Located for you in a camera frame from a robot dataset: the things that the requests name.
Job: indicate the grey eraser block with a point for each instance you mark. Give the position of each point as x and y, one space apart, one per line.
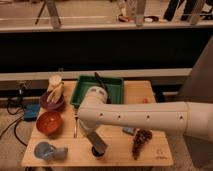
97 142

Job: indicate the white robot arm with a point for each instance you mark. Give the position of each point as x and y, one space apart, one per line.
189 118

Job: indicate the white paper cup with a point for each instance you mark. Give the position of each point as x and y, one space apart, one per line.
54 81

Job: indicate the small metal cup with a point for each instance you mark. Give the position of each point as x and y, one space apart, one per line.
96 153

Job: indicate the blue plastic cup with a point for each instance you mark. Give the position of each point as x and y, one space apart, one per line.
46 151

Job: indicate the green plastic tray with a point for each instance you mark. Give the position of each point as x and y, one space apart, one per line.
115 87

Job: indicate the black ladle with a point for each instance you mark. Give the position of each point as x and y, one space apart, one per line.
101 83

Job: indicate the red chili pepper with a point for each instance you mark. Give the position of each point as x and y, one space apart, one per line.
145 100

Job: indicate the metal fork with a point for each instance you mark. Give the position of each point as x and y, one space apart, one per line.
76 126

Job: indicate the blue sponge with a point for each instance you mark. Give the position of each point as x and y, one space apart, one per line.
128 130

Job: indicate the banana bunch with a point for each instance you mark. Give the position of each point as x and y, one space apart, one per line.
54 93

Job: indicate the dark grape bunch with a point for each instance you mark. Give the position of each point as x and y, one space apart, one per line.
141 138

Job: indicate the red-orange bowl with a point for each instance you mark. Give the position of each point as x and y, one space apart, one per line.
49 122

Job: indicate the blue box on floor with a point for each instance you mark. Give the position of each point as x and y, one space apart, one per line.
31 112

